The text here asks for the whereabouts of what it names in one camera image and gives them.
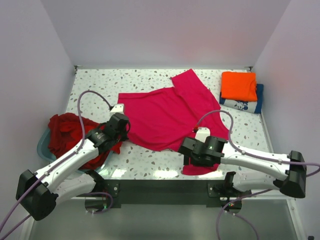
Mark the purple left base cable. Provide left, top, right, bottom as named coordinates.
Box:
left=86, top=191, right=114, bottom=215

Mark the blue grey cartoon t shirt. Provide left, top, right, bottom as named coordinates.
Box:
left=219, top=84, right=264, bottom=114

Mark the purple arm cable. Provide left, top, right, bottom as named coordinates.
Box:
left=194, top=109, right=320, bottom=177
left=0, top=90, right=113, bottom=240

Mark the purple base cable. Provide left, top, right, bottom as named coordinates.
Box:
left=86, top=191, right=114, bottom=215
left=215, top=188, right=273, bottom=240

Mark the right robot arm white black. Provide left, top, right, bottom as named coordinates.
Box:
left=178, top=136, right=307, bottom=199

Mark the black metal base frame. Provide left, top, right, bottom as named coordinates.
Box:
left=84, top=179, right=240, bottom=212

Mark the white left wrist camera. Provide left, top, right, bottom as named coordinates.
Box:
left=109, top=103, right=125, bottom=116

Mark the pink t shirt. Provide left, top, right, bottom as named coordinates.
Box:
left=117, top=68, right=230, bottom=176

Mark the teal plastic basket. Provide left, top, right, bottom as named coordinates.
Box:
left=37, top=128, right=114, bottom=173

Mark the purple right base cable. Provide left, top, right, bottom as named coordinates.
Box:
left=215, top=188, right=273, bottom=240

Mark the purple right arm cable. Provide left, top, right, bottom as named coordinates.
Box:
left=194, top=109, right=320, bottom=177

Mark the orange folded t shirt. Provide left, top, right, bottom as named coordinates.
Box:
left=220, top=71, right=258, bottom=102

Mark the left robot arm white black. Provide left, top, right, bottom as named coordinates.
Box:
left=16, top=112, right=131, bottom=221

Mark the red t shirt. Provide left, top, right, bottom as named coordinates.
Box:
left=48, top=112, right=122, bottom=170

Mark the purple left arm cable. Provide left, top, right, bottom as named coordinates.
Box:
left=0, top=90, right=113, bottom=240

